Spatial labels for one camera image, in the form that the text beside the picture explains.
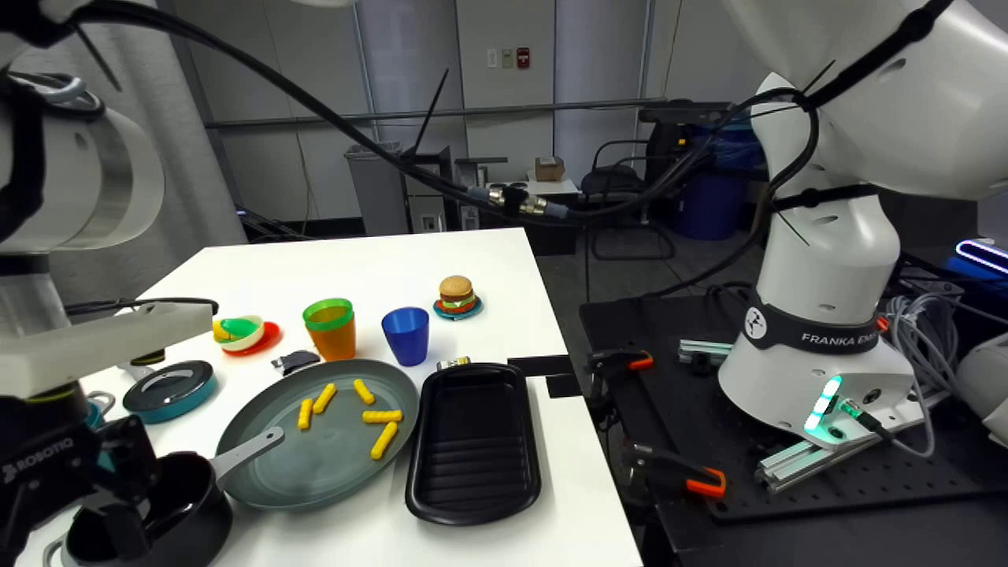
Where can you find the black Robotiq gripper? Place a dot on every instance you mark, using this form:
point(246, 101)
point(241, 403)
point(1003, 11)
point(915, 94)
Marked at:
point(49, 460)

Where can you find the grey frying pan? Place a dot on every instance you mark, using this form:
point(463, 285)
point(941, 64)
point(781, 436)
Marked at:
point(315, 460)

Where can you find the yellow toy fry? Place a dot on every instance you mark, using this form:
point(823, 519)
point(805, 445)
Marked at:
point(386, 441)
point(381, 416)
point(304, 416)
point(362, 390)
point(325, 398)

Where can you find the green yellow toy food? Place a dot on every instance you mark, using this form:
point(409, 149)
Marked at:
point(241, 332)

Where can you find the small red plate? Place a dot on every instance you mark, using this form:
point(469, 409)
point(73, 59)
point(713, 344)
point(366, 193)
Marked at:
point(269, 341)

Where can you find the small dark grey object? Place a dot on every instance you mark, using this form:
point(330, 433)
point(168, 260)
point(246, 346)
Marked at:
point(294, 362)

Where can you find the orange plastic cup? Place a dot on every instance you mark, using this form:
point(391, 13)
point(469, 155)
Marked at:
point(334, 346)

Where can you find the green plastic cup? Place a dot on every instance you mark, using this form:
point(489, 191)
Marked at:
point(330, 315)

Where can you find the blue plastic cup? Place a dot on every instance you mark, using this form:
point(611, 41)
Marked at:
point(403, 339)

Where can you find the black ridged grill tray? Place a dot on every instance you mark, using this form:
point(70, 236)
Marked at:
point(473, 445)

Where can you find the grey curtain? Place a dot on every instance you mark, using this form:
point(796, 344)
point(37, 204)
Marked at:
point(207, 159)

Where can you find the small blue plate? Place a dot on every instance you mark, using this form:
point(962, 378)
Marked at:
point(462, 314)

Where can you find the toy burger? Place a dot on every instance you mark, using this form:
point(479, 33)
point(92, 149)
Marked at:
point(459, 289)

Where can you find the grey bin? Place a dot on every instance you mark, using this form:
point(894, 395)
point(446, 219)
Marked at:
point(376, 193)

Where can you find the black cabinet white top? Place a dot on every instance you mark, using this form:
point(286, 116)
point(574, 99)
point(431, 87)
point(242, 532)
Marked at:
point(546, 236)

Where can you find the small cardboard box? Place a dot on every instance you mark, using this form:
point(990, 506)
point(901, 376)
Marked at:
point(548, 169)

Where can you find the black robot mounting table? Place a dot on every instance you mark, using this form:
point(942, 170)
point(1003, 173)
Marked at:
point(673, 420)

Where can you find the blue barrel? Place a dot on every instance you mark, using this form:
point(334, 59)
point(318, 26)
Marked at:
point(720, 177)

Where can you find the white rounded housing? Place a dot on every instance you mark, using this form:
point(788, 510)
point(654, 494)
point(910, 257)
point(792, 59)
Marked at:
point(986, 381)

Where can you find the blue lit device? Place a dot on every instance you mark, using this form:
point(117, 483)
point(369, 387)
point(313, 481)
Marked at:
point(979, 263)

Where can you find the grey wall conduit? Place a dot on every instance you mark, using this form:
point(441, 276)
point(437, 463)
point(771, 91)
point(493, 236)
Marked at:
point(315, 114)

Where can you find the short black block bracket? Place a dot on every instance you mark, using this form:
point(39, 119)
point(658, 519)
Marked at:
point(566, 384)

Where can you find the black frame chair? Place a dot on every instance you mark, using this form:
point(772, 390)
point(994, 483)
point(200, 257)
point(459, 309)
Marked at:
point(632, 225)

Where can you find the silver aluminium rail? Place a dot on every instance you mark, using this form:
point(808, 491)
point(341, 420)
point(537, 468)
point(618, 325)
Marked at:
point(828, 450)
point(704, 350)

